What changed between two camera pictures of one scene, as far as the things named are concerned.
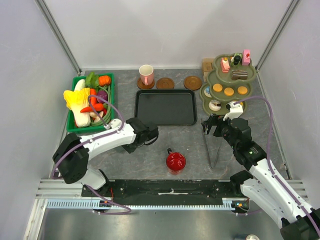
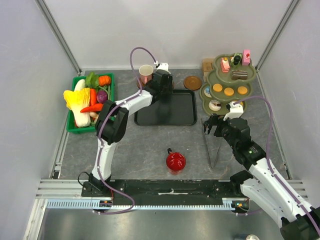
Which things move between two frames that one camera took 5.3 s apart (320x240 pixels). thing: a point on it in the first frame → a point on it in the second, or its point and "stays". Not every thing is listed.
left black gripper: [129, 150] → [169, 89]
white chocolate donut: [213, 105] stays
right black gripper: [214, 121] stays
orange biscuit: [228, 91] stays
